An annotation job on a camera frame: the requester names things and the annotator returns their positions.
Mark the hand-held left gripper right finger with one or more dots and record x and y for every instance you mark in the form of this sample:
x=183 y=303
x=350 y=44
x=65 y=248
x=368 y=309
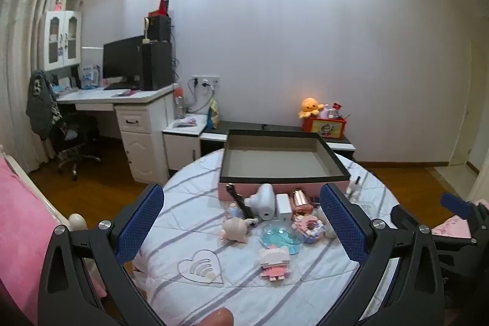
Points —
x=344 y=224

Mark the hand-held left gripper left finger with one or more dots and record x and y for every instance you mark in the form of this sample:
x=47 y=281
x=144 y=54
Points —
x=141 y=223

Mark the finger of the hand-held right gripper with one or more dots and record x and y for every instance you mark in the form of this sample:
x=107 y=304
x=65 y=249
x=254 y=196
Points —
x=403 y=215
x=454 y=202

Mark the pink donut block toy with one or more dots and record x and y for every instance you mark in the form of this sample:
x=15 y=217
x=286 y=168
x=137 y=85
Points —
x=309 y=227

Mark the clear glass diffuser bottle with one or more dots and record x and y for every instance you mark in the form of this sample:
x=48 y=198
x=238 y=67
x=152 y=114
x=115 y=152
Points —
x=353 y=191

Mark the blue glass dish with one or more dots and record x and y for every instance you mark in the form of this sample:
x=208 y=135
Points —
x=279 y=237

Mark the pink block figure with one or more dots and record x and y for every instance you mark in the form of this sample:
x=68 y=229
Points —
x=273 y=262

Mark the white rounded plastic device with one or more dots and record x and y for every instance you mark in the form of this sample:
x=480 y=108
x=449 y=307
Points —
x=263 y=202

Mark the pink box with black rim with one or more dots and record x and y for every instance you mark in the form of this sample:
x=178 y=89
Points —
x=282 y=158

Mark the pink pig figurine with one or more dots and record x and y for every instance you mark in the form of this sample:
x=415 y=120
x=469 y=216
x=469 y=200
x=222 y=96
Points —
x=235 y=229

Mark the small blue dress doll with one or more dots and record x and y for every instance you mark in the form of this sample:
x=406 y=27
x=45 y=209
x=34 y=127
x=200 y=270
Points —
x=237 y=212

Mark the person's left hand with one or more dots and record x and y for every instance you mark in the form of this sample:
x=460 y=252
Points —
x=219 y=317

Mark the pink floral pillow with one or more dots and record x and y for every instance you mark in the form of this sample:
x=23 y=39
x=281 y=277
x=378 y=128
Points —
x=454 y=227

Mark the rose gold metal cup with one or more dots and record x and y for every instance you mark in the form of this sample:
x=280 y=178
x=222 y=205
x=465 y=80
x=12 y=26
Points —
x=301 y=200

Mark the white charger block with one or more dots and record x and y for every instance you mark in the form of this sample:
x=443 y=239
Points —
x=283 y=204

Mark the white door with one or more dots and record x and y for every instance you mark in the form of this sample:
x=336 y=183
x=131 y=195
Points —
x=464 y=127

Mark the clear heart-shaped dish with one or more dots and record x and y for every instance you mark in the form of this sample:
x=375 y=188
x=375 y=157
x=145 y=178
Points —
x=202 y=267

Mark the low white side cabinet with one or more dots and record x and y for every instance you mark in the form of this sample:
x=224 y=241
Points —
x=183 y=146

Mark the red storage box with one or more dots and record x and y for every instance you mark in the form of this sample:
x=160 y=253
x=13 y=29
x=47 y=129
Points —
x=324 y=127

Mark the black office chair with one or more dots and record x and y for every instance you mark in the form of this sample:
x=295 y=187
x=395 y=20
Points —
x=72 y=142

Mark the white desk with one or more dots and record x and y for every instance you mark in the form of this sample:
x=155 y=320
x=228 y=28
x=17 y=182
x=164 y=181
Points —
x=145 y=116

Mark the purple plush toy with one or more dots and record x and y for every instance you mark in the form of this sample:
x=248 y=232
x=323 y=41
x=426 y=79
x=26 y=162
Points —
x=324 y=113

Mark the red white toy figure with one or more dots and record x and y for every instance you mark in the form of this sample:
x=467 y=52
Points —
x=336 y=108

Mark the pink blanket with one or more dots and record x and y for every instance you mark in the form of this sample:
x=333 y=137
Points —
x=23 y=219

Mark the orange octopus plush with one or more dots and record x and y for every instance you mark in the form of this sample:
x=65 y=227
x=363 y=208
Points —
x=310 y=107

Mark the red cap water bottle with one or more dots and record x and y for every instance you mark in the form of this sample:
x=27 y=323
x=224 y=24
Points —
x=178 y=102

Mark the yellow snack bag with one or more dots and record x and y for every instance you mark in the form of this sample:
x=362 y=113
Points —
x=212 y=116

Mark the dark grey jacket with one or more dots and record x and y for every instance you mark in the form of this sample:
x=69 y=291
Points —
x=40 y=104

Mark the blue white boxes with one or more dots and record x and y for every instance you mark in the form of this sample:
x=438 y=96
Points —
x=89 y=76

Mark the black computer tower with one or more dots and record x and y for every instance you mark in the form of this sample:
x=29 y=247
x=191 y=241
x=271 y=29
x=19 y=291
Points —
x=156 y=66

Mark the black computer monitor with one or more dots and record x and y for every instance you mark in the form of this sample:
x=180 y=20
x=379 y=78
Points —
x=122 y=58

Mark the black speaker box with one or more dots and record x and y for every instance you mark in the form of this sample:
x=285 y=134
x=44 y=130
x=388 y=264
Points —
x=159 y=29

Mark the white glass door cabinet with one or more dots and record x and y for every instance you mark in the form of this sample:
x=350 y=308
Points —
x=63 y=39

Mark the red triangular flag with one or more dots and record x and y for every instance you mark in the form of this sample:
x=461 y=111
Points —
x=162 y=7

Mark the cream curtain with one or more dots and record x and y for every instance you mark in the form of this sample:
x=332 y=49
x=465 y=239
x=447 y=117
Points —
x=19 y=43

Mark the small pink doll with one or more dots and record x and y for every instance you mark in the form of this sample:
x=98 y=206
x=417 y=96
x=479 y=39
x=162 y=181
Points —
x=58 y=3

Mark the white bed frame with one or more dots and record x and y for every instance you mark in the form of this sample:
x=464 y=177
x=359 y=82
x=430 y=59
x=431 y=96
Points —
x=78 y=222

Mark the white wall outlet strip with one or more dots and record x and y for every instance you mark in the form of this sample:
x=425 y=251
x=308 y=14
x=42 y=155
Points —
x=206 y=81

